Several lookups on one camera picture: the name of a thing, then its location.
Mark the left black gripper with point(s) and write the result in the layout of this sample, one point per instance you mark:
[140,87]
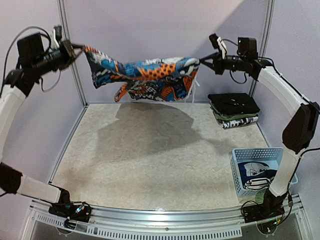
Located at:
[68,51]

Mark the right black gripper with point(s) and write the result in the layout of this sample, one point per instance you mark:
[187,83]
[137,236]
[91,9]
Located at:
[217,63]

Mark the blue orange patterned cloth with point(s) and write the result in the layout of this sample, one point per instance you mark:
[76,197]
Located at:
[160,79]

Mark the black garment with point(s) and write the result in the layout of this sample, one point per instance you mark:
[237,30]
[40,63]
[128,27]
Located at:
[234,103]

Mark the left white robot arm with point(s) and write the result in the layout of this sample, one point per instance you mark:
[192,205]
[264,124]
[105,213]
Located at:
[16,86]

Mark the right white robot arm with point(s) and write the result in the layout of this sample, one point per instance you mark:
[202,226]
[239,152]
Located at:
[303,113]

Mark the folded green shirt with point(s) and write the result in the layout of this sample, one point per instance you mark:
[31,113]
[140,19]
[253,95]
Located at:
[226,117]

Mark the folded black white shirt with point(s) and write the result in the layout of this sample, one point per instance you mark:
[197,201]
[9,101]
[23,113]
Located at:
[227,124]

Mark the light blue plastic basket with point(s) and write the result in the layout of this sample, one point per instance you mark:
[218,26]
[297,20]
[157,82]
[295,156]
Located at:
[284,160]

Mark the white striped cloth in basket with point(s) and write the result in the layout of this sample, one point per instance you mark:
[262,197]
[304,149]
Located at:
[256,175]

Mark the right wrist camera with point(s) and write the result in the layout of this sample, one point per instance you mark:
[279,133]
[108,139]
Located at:
[247,47]

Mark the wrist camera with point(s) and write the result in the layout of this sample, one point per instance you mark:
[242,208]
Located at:
[30,48]
[247,47]

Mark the left aluminium frame post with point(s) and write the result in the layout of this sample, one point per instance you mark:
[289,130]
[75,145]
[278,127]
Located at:
[74,70]

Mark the aluminium frame post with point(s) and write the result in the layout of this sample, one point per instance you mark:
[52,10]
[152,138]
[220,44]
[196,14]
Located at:
[262,15]
[74,70]

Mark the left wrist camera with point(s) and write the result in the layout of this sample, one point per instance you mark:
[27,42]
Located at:
[30,48]

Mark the right aluminium frame post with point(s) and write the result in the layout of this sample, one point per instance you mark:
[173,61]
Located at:
[262,15]

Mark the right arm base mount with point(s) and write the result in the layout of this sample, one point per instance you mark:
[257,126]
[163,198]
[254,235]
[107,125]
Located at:
[252,211]

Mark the aluminium front rail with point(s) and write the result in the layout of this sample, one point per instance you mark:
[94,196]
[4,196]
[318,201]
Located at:
[125,224]

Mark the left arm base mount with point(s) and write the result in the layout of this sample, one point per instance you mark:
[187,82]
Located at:
[75,210]

